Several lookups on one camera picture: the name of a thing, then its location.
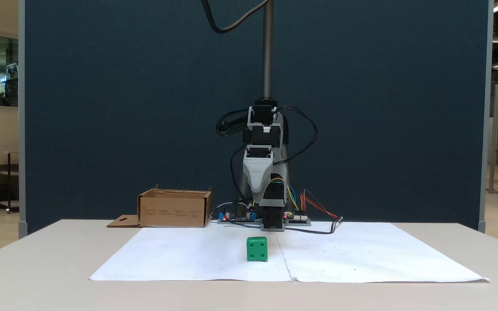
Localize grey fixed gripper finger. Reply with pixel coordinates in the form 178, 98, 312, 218
250, 183, 271, 204

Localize green dice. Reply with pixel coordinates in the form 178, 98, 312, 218
246, 236, 269, 262

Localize blue power converter board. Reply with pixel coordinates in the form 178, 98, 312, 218
217, 211, 259, 225

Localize small motor controller board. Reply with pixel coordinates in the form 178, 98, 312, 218
284, 213, 312, 227

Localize brown cardboard box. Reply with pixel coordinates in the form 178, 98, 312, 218
106, 184, 213, 228

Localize white paper sheet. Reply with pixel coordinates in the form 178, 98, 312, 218
274, 221, 491, 284
89, 226, 292, 282

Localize dark blue partition panel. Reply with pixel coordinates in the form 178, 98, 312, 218
18, 0, 494, 239

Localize black motor wire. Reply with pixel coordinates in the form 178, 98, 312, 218
215, 109, 250, 137
273, 105, 319, 167
230, 146, 254, 204

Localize orange jumper wires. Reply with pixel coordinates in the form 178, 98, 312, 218
300, 192, 341, 219

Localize black cable with orange end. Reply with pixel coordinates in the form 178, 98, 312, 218
284, 216, 344, 235

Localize metal camera stand pole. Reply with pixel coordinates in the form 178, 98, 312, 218
262, 0, 274, 100

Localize black camera cable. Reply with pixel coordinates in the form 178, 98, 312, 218
200, 0, 272, 35

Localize framed wall window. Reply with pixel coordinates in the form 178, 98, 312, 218
0, 29, 19, 112

